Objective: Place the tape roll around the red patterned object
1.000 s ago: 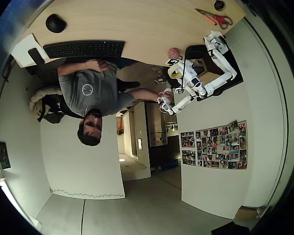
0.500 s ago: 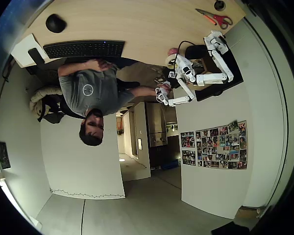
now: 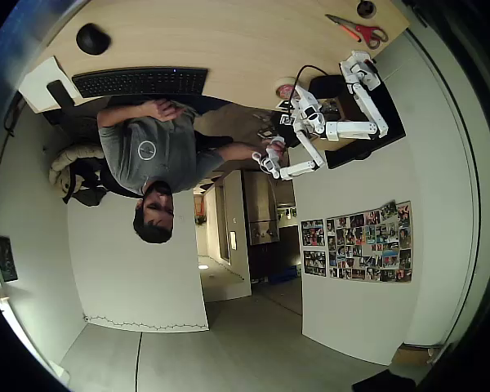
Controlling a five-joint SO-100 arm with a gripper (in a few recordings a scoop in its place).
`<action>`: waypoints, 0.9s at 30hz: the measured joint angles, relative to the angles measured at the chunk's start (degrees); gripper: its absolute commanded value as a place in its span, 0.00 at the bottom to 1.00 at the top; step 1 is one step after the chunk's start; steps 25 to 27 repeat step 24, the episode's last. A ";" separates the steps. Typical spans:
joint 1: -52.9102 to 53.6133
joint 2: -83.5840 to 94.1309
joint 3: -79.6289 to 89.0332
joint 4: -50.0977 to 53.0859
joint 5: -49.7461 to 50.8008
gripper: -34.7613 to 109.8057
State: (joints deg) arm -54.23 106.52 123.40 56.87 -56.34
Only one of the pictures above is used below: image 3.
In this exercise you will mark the beige masking tape roll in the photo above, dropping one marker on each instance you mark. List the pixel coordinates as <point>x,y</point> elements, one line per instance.
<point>279,81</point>

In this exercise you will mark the person's left hand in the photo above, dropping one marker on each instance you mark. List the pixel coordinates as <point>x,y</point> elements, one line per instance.
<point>167,110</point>

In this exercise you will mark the white paper sheet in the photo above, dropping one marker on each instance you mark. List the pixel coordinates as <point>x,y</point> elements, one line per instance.
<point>34,85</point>

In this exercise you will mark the blue crate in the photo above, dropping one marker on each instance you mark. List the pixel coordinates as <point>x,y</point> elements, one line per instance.
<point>283,274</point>

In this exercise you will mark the small photo sheet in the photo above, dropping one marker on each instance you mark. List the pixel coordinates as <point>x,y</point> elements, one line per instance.
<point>314,263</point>
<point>313,232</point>

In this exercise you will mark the black smartphone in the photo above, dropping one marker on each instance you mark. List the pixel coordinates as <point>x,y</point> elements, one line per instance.
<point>61,94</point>

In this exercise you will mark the beige jacket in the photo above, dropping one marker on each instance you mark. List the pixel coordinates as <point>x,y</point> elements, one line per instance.
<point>71,161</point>

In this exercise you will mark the black keyboard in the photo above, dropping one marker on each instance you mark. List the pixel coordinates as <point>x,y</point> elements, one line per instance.
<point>143,81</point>

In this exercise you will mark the orange utility knife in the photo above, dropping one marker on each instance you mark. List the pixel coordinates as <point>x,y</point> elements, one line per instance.
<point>349,32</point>

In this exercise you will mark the cardboard box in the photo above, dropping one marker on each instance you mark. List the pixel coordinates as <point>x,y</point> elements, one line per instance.
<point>416,354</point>

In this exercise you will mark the white box with black marks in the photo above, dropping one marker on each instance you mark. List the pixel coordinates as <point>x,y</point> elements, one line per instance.
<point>287,119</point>

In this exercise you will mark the person's left forearm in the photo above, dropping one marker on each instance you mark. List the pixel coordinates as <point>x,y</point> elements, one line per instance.
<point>122,115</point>

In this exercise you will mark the person in grey t-shirt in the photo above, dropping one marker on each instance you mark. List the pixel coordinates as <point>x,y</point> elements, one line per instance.
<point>147,151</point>

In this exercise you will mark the black office chair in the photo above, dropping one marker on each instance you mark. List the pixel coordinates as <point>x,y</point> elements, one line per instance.
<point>85,126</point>

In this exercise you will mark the person's right hand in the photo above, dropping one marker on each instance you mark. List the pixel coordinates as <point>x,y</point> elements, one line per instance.
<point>275,146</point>

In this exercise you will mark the person's right forearm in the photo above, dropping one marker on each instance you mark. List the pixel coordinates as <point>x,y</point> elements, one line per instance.
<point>241,150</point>

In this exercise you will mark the large photo collage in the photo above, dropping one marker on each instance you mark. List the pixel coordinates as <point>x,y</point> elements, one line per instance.
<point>369,245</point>

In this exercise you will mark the red patterned round object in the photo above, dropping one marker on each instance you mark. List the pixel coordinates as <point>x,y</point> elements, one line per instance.
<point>286,91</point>

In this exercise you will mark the black computer mouse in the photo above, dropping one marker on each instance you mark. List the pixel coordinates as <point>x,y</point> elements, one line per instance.
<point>93,38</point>

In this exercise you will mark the black desk mat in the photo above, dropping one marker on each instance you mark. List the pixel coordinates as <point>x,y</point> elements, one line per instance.
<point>392,118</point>

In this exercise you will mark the stainless steel refrigerator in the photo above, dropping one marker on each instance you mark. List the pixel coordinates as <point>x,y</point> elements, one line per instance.
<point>261,208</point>

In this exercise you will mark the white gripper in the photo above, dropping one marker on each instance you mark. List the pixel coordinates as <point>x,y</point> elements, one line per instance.
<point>292,111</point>

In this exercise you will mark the black framed picture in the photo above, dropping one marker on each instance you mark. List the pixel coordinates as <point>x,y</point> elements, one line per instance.
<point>6,259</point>

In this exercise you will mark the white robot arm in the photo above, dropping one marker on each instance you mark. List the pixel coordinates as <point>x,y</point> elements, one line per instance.
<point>367,102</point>

